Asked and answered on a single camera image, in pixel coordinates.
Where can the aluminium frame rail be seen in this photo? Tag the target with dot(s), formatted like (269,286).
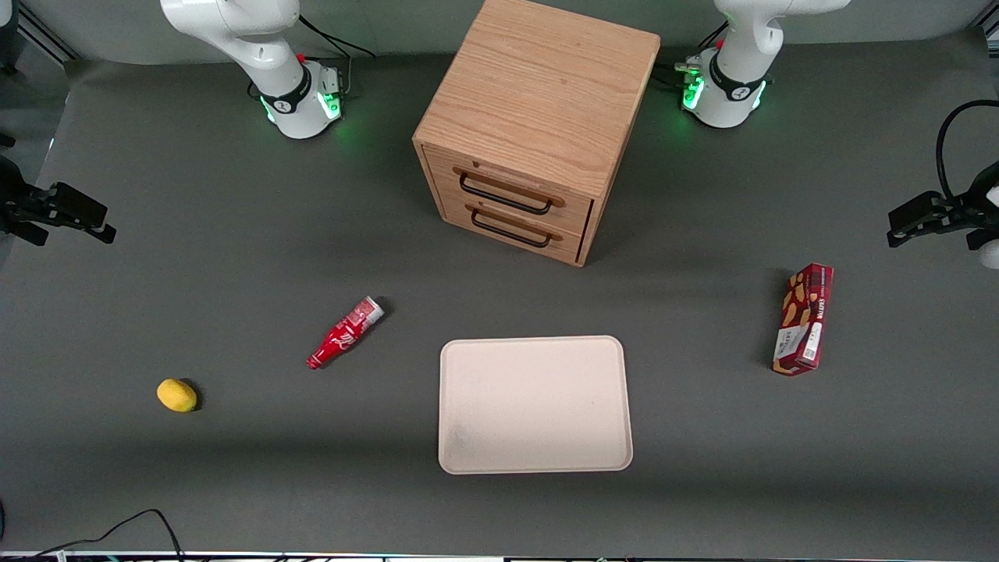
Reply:
(47,33)

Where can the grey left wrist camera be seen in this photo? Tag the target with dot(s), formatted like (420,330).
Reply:
(991,254)

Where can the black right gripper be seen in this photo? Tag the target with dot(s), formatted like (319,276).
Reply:
(17,204)

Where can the red cookie box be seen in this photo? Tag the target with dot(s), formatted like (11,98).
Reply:
(804,320)

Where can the beige plastic tray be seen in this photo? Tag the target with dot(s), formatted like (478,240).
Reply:
(531,406)

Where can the yellow lemon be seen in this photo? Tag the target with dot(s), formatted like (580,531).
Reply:
(176,395)

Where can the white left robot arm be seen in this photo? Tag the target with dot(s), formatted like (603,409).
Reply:
(737,62)

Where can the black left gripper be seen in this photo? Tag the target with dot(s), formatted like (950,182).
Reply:
(957,209)

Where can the wooden drawer front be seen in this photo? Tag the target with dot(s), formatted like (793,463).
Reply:
(574,212)
(460,212)

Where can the red cola bottle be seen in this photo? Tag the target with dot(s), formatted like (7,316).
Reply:
(343,334)

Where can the wooden two-drawer cabinet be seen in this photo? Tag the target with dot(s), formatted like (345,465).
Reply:
(546,86)

